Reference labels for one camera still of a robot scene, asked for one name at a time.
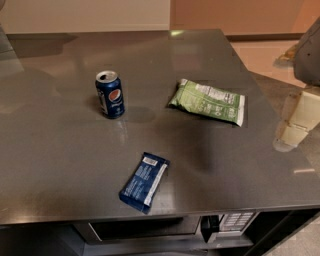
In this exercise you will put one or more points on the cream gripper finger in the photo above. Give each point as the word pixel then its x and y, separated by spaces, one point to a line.
pixel 300 115

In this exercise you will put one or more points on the blue RXBAR wrapper bar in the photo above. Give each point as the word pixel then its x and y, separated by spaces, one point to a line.
pixel 140 189

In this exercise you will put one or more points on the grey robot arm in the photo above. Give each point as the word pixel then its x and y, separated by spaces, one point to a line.
pixel 306 62

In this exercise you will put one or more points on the green snack bag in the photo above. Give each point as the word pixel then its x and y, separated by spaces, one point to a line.
pixel 209 101

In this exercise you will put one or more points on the silver microwave oven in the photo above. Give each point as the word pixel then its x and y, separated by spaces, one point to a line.
pixel 207 228

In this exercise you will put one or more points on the blue Pepsi soda can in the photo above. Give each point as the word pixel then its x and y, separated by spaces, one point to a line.
pixel 109 90

